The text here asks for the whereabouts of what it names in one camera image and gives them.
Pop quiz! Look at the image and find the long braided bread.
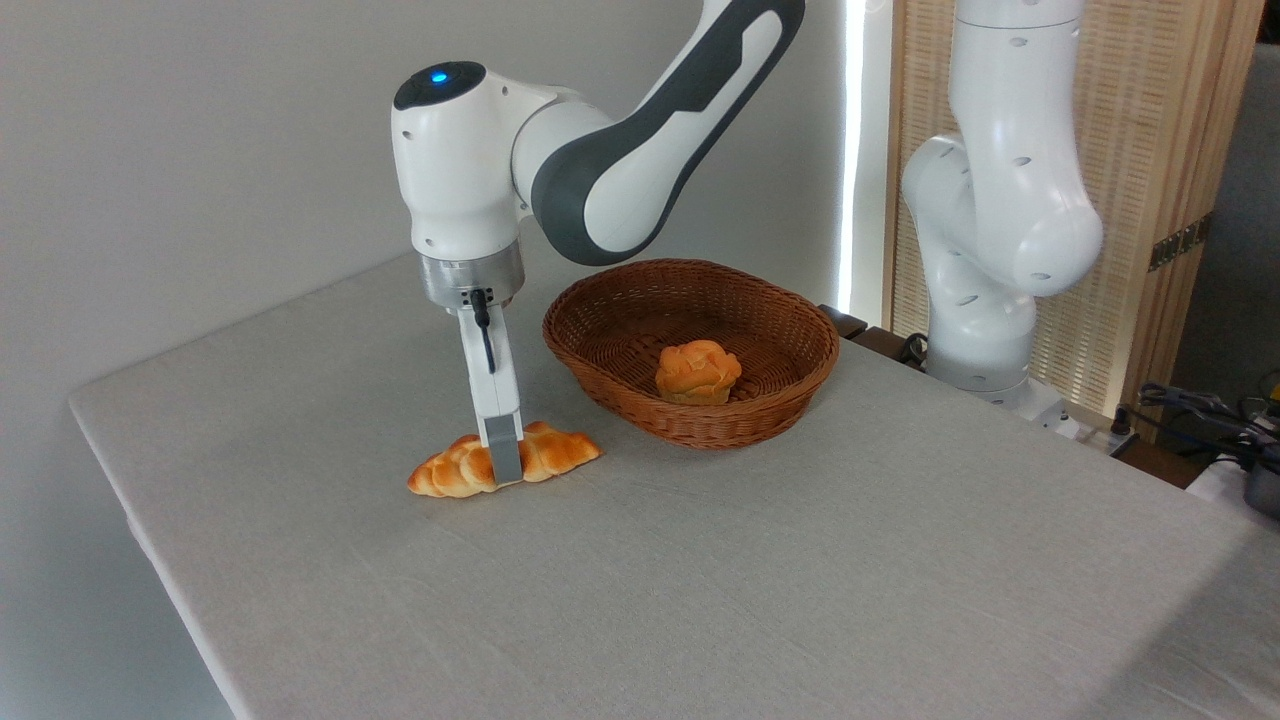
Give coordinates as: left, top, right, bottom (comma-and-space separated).
407, 421, 604, 500

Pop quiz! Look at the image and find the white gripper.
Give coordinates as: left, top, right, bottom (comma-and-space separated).
456, 302, 526, 489

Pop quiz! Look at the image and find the black cable bundle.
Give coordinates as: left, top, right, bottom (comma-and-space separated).
1138, 382, 1280, 463

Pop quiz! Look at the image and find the grey tablecloth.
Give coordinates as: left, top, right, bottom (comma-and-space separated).
68, 235, 1280, 720

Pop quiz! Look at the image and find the brown wicker basket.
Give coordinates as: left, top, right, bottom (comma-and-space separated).
542, 259, 841, 451

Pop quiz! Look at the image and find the bamboo folding screen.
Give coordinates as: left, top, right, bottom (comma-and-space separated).
885, 0, 1267, 416

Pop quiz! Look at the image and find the round muffin-shaped bread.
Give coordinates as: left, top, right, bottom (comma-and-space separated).
655, 339, 743, 406

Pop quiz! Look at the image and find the metal screen hinge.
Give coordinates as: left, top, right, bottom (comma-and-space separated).
1148, 214, 1214, 273

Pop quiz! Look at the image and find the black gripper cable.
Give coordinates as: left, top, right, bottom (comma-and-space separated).
470, 288, 498, 376

